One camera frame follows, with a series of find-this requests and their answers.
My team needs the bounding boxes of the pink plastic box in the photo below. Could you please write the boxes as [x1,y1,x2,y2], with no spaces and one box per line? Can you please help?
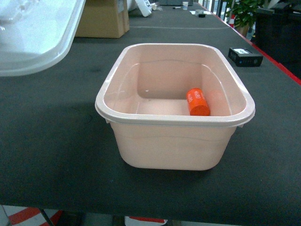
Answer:
[95,43,255,170]

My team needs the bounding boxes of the small black device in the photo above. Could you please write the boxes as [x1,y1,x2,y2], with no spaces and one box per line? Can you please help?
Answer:
[228,48,263,67]

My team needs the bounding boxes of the green potted plant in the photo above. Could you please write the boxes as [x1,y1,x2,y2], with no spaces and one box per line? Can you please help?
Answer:
[225,0,265,37]

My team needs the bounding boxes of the white power strip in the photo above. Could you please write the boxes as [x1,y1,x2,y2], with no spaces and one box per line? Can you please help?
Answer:
[135,0,152,17]

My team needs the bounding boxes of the orange cylindrical capacitor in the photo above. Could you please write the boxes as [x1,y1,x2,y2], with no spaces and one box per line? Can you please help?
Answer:
[186,88,211,116]

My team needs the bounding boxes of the black cloth table cover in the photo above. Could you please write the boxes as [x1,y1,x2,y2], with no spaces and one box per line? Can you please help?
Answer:
[0,7,301,226]

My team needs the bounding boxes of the white paper cup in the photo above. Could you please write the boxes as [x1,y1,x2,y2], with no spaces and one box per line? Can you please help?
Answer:
[182,1,189,10]

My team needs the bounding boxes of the white box lid grey latches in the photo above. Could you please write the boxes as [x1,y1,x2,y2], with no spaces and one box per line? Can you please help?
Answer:
[0,0,86,77]

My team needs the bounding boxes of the cardboard box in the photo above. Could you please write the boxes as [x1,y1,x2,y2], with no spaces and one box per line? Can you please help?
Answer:
[75,0,129,38]

